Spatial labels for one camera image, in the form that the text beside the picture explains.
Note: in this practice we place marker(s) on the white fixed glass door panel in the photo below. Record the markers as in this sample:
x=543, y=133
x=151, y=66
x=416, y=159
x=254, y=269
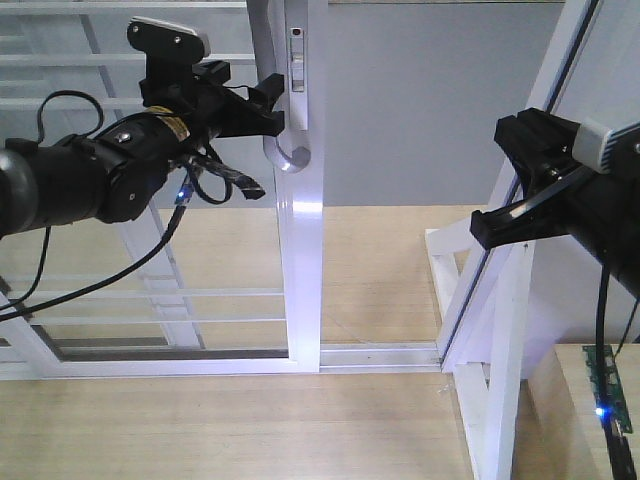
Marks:
x=216, y=287

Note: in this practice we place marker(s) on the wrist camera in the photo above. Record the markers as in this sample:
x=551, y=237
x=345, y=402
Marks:
x=144, y=32
x=595, y=141

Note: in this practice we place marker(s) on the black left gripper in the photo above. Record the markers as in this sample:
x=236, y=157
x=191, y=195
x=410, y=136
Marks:
x=186, y=102

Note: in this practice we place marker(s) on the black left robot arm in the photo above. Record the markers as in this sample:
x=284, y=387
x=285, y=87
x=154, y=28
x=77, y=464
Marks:
x=112, y=172

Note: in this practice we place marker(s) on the white sliding glass door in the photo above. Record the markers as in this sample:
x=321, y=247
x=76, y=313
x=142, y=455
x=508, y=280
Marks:
x=24, y=256

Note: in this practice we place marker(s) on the green circuit board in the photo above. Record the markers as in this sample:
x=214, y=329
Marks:
x=615, y=408

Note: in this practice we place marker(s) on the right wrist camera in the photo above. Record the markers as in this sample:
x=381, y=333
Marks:
x=595, y=141

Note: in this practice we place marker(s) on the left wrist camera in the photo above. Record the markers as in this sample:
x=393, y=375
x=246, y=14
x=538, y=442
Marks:
x=144, y=32

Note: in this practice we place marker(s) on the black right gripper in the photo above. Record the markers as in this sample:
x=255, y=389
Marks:
x=601, y=212

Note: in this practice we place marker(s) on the white door frame with track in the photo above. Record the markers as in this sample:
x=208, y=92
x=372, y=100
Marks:
x=299, y=207

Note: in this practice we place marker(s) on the white triangular support bracket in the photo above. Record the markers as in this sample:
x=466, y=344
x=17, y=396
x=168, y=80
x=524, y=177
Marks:
x=495, y=375

